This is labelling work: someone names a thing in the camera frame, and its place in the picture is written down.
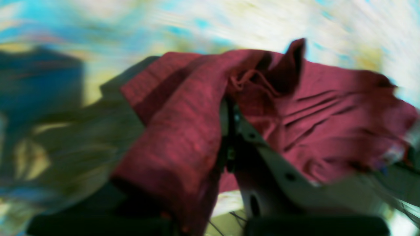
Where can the patterned colourful tablecloth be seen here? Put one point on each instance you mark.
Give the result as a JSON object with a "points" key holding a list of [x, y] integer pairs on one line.
{"points": [[64, 122]]}

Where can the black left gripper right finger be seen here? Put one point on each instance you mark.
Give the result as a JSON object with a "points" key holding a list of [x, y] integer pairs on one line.
{"points": [[279, 201]]}

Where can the dark red t-shirt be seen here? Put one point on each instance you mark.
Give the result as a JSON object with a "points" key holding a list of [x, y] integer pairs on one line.
{"points": [[308, 145]]}

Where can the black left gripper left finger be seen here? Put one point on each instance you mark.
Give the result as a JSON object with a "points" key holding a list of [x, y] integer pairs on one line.
{"points": [[116, 209]]}

